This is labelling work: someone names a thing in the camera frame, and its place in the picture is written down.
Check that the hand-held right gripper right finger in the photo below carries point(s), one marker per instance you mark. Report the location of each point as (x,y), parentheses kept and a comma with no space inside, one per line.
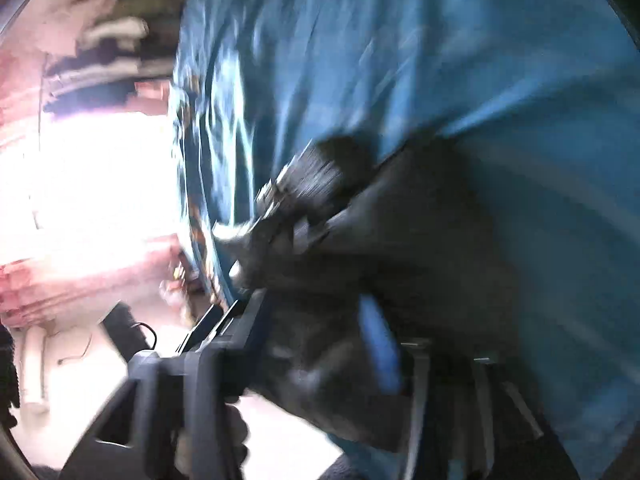
(380,345)

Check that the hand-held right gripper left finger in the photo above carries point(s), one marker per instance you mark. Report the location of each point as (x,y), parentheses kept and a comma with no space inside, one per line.
(250,330)

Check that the black leather jacket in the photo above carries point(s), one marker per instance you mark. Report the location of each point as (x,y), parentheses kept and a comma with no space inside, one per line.
(425,260)

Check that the clothes rack with clothes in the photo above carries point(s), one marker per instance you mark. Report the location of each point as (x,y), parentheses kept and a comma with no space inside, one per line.
(115,30)

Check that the blue striped bed cover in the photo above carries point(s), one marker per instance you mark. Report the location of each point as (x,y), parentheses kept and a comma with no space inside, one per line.
(400,60)

